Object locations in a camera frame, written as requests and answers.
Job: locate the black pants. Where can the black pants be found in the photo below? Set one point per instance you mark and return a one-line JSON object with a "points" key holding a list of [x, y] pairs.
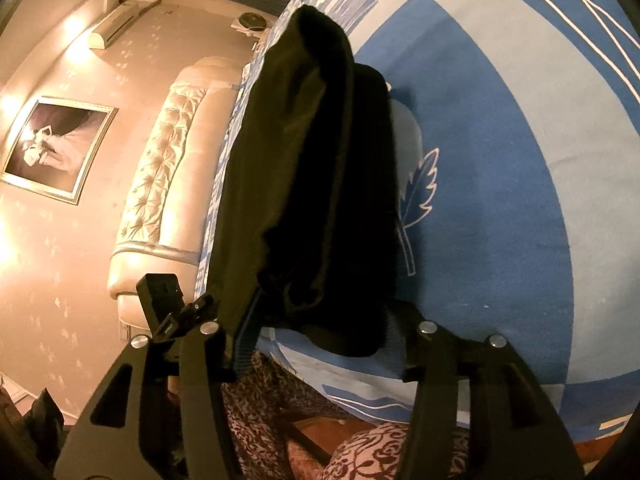
{"points": [[310, 185]]}

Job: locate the maroon floral patterned cushion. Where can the maroon floral patterned cushion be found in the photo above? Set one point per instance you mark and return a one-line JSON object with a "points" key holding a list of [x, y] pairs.
{"points": [[255, 410]]}

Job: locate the framed wall picture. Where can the framed wall picture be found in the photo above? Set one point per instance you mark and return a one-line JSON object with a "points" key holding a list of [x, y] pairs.
{"points": [[55, 147]]}

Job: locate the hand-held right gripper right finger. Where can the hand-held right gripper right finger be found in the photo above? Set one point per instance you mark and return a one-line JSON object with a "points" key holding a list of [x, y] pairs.
{"points": [[430, 360]]}

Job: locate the person's right leg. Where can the person's right leg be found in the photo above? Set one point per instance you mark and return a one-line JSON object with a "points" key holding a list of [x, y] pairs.
{"points": [[380, 452]]}

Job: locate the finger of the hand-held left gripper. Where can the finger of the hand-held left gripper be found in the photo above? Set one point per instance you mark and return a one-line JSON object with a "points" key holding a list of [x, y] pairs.
{"points": [[200, 310]]}

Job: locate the dark cloth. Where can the dark cloth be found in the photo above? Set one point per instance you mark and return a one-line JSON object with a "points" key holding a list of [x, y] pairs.
{"points": [[45, 415]]}

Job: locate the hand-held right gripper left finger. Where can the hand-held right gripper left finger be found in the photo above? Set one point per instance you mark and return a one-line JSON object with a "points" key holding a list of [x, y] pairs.
{"points": [[245, 340]]}

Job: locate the white air conditioner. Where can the white air conditioner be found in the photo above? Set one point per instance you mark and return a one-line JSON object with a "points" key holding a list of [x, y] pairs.
{"points": [[120, 22]]}

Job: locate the cream tufted headboard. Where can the cream tufted headboard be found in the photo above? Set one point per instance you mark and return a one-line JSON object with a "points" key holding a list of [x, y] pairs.
{"points": [[160, 175]]}

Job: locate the blue checkered bed sheet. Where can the blue checkered bed sheet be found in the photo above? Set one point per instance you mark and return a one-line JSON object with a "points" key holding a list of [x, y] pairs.
{"points": [[500, 160]]}

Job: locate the small white round fan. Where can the small white round fan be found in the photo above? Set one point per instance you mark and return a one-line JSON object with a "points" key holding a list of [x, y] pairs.
{"points": [[251, 22]]}

